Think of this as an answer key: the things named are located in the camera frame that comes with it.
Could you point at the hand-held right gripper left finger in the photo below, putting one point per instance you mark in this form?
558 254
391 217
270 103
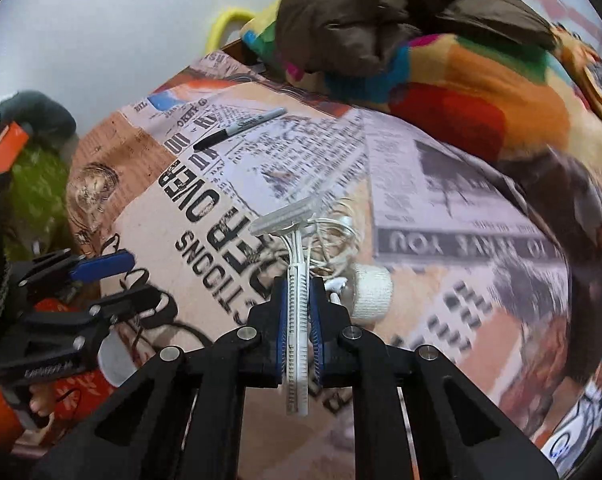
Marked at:
280 325

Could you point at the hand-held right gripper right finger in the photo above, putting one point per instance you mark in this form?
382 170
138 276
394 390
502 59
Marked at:
317 332

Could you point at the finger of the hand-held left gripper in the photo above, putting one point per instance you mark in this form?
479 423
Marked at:
136 302
103 264

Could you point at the white disposable razor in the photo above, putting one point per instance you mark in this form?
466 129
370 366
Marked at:
297 270

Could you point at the person's left hand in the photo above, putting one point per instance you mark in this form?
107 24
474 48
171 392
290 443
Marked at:
42 402

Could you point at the red printed paper bag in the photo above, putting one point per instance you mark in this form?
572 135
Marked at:
76 395

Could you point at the white gauze tape roll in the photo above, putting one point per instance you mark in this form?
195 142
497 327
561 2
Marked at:
372 292

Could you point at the green leaf print bag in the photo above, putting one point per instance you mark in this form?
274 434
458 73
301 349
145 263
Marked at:
38 190

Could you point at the newspaper print blanket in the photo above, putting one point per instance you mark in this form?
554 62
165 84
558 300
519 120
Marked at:
431 270

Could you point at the orange cardboard box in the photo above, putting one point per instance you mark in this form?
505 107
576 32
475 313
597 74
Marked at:
8 147

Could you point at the dark grey bag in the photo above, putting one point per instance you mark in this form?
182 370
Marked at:
38 115

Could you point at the black marker pen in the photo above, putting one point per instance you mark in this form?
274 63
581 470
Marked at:
238 129

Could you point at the yellow foam tube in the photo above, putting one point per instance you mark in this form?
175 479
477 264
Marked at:
221 22

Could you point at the silver compact disc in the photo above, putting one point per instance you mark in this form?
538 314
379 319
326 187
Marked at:
561 446

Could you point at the colourful patchwork blanket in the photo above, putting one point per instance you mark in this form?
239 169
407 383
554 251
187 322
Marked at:
471 95

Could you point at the dark translucent plastic bag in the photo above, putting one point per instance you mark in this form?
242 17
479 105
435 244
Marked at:
581 220

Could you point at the olive puffer jacket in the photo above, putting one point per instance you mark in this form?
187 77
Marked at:
381 10

